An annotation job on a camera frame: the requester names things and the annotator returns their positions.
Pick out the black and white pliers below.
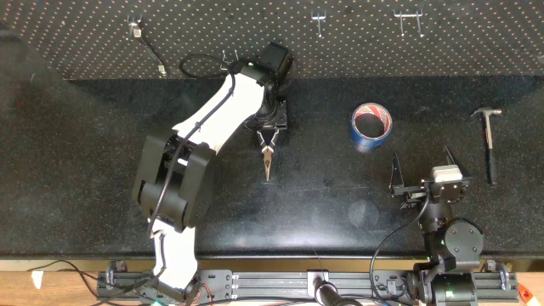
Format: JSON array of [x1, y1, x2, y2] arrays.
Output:
[[256, 128, 281, 183]]

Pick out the hammer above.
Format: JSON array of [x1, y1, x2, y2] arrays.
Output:
[[470, 106, 503, 188]]

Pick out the mounting rail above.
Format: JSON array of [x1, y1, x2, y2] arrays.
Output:
[[96, 258, 520, 306]]

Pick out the black cable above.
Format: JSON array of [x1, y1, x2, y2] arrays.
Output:
[[146, 54, 237, 239], [368, 193, 431, 305]]

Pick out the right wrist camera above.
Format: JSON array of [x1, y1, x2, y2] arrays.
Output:
[[430, 164, 464, 185]]

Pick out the black pegboard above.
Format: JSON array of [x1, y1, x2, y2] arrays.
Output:
[[0, 0, 544, 82]]

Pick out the orange and white object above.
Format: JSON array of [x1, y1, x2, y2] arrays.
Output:
[[517, 282, 536, 306]]

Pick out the thin black wire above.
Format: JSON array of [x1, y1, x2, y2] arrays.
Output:
[[25, 259, 128, 301]]

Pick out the wrench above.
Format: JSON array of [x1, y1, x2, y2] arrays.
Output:
[[128, 20, 168, 79]]

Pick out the roll of blue tape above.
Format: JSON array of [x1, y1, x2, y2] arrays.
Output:
[[349, 102, 394, 150]]

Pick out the double metal hook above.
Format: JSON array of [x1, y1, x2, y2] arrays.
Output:
[[393, 8, 425, 38]]

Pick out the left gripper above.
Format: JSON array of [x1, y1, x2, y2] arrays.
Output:
[[245, 99, 289, 131]]

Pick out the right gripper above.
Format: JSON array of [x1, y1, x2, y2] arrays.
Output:
[[387, 146, 472, 210]]

